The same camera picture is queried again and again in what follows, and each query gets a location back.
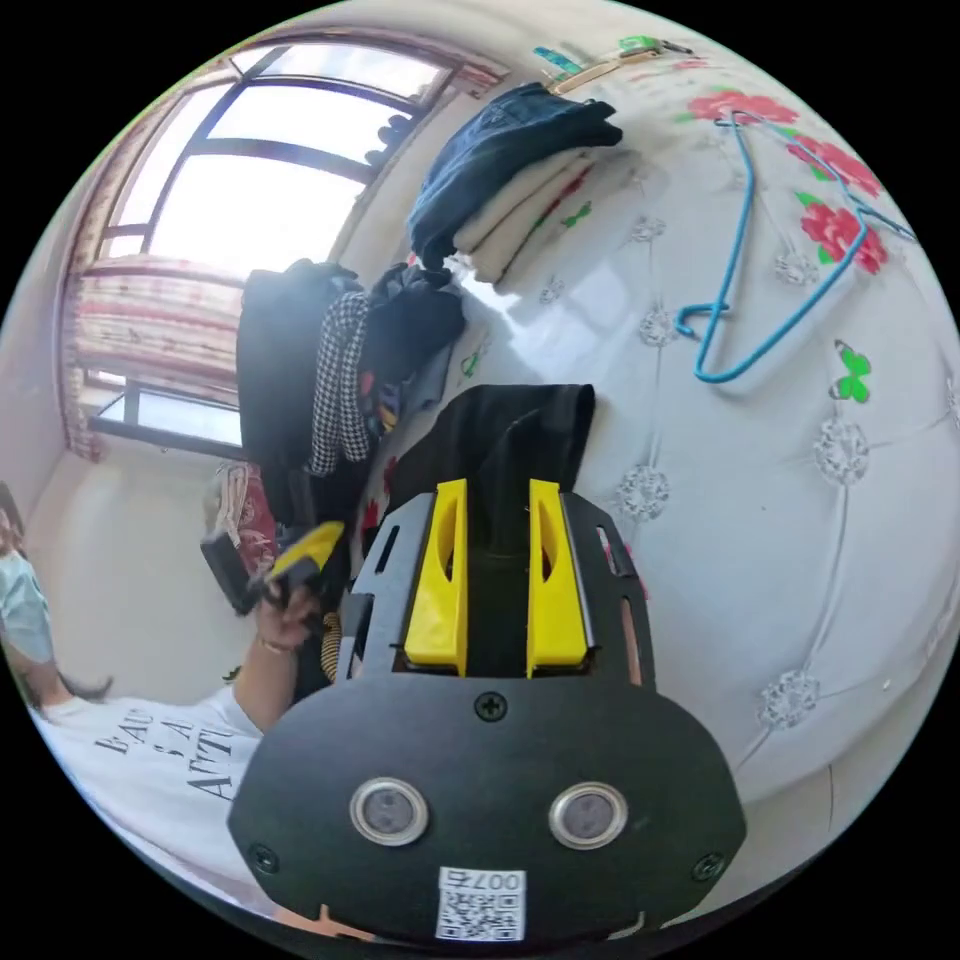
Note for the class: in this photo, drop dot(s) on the black short sleeve shirt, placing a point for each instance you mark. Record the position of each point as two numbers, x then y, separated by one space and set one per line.
525 431

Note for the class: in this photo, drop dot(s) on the person's left hand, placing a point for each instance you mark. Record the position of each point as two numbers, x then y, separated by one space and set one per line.
285 622

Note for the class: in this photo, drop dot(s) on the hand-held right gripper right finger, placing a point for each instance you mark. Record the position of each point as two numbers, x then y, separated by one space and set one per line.
556 600

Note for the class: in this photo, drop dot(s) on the heap of dark clothes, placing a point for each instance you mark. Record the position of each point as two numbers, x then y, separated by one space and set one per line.
300 360

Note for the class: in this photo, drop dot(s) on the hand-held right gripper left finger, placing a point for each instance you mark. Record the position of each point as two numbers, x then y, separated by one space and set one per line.
439 592

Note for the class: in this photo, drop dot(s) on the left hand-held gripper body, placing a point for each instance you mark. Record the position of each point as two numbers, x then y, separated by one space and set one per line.
229 574

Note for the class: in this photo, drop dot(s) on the pile of folded clothes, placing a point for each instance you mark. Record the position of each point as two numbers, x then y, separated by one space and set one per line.
517 180

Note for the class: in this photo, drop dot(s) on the person's body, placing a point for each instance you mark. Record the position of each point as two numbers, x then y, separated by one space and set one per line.
127 742

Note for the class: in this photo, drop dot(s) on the red striped curtain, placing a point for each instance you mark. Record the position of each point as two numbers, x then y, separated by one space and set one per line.
150 315

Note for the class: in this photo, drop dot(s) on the person's left forearm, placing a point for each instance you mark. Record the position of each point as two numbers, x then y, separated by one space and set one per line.
262 686

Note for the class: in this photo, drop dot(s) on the window with dark frame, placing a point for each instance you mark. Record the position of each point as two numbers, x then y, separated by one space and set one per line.
247 172

